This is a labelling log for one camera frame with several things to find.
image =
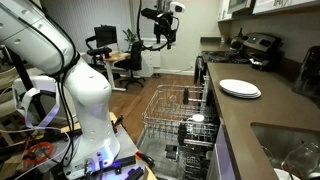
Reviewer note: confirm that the black metal rail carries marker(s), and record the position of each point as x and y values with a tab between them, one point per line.
125	162

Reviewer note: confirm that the black computer monitor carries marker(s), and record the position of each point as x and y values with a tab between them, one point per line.
106	36

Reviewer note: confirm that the black bottle in rack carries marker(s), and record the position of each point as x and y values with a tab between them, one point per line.
185	96

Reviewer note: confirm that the open dishwasher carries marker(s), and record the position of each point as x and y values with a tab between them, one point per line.
156	150

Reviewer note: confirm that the metal robot table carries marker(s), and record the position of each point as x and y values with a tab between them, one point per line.
128	143

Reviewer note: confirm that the white drawer unit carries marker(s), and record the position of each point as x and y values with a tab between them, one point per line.
150	63

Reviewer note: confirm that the white cabinets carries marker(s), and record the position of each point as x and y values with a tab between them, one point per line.
266	5
221	160

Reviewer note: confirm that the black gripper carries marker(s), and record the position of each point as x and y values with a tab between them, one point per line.
164	25

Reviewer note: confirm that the clear glass jug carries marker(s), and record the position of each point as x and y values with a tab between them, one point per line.
301	160

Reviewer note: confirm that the black stand pole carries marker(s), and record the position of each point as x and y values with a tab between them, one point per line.
26	83

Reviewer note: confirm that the black office chair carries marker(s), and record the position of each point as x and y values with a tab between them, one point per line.
136	53

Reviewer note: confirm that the black orange clamp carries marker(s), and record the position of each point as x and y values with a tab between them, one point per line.
146	160
118	122

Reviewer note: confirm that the black kitchen stove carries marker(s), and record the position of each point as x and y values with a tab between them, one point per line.
263	41

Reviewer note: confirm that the white ceramic mug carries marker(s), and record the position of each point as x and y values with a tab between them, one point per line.
198	118

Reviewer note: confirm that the white bowl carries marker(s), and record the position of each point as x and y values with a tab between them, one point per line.
281	175

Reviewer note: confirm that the wooden office desk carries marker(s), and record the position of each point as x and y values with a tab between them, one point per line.
115	56

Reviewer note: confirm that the steel kitchen sink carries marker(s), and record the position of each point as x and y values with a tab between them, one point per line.
276	143

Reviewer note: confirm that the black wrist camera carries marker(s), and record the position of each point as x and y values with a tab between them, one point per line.
151	13

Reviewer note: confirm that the white upper cabinets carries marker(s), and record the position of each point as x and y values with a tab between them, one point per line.
266	5

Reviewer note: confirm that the white rounded frame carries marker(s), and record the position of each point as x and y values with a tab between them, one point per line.
36	81

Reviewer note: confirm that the green houseplant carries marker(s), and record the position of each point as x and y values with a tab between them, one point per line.
130	35

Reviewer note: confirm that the white lower cabinets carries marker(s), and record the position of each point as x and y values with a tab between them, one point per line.
221	160

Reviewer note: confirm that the dark kettle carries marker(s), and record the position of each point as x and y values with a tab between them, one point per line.
237	42

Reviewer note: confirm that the black armrest chair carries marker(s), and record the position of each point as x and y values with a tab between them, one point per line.
99	51

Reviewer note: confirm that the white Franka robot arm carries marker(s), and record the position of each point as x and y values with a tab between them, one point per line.
90	100

